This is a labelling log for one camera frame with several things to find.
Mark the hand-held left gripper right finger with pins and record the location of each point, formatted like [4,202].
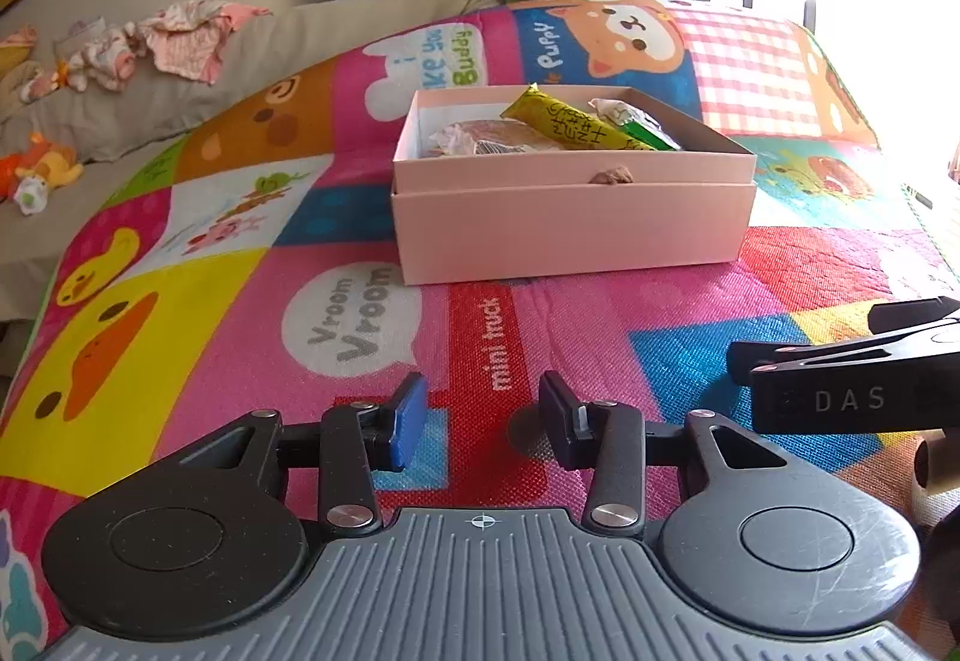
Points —
[559,421]

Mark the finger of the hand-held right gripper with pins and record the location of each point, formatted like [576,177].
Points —
[915,316]
[772,359]

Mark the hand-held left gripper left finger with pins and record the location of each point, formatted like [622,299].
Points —
[409,421]

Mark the pink cardboard box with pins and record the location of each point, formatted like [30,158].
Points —
[562,233]

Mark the yellow green snack packet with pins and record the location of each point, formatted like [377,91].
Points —
[570,121]

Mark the colourful cartoon play mat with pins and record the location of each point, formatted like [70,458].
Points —
[225,301]

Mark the grey bedding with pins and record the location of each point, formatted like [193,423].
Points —
[112,121]

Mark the orange plush toy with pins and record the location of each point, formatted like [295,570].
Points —
[49,166]

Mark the pile of pink baby clothes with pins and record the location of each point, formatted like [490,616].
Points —
[172,42]

